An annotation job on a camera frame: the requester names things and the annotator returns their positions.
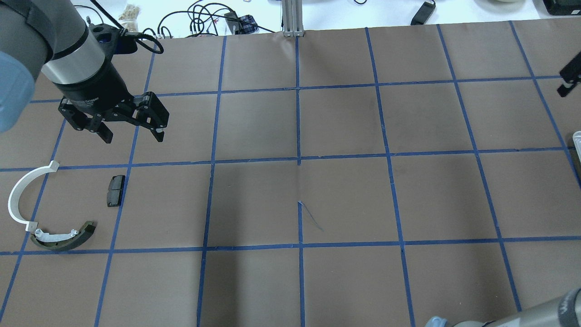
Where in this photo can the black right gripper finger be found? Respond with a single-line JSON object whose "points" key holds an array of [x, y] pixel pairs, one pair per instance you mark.
{"points": [[570, 75]]}

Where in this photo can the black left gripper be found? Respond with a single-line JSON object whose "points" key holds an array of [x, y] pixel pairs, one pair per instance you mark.
{"points": [[94, 89]]}

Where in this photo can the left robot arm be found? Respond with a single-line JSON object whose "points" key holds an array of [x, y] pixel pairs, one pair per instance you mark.
{"points": [[50, 37]]}

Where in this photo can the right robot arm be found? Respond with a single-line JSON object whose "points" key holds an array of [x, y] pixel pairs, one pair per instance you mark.
{"points": [[519, 191]]}

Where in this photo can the black brake pad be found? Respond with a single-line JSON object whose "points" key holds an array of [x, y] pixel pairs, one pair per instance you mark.
{"points": [[115, 191]]}

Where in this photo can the olive brake shoe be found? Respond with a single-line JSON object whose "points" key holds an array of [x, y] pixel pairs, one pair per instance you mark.
{"points": [[63, 242]]}

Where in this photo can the black power adapter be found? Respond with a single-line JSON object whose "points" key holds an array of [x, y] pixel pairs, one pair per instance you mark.
{"points": [[424, 13]]}

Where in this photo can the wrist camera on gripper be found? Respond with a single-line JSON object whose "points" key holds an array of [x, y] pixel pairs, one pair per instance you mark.
{"points": [[112, 42]]}

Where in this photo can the aluminium frame post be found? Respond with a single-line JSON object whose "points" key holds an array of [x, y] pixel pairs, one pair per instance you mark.
{"points": [[292, 18]]}

